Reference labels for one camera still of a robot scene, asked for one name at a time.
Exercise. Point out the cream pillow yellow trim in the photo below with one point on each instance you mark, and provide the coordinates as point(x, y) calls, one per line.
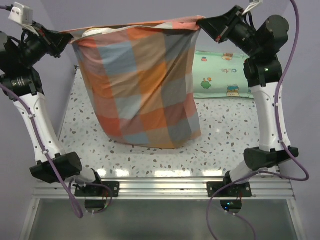
point(117, 32)

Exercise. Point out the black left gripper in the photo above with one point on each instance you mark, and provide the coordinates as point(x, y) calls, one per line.
point(57, 39)

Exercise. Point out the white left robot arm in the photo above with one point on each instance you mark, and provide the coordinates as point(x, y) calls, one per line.
point(22, 84)

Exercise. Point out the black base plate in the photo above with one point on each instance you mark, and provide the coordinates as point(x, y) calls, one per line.
point(216, 188)
point(104, 189)

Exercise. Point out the orange grey plaid pillowcase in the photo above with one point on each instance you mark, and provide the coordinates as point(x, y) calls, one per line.
point(141, 89)

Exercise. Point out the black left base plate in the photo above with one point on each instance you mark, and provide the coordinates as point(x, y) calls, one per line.
point(104, 189)

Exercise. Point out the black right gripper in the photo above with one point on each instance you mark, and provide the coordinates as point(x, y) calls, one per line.
point(226, 24)

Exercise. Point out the green cartoon print pillow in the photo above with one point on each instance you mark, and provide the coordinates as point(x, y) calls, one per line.
point(219, 75)

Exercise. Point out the aluminium mounting rail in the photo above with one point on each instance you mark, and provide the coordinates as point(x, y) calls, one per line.
point(158, 179)

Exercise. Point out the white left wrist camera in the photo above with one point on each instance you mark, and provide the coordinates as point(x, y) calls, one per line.
point(21, 14)

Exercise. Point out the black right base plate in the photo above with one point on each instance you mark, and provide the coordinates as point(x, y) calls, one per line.
point(216, 188)

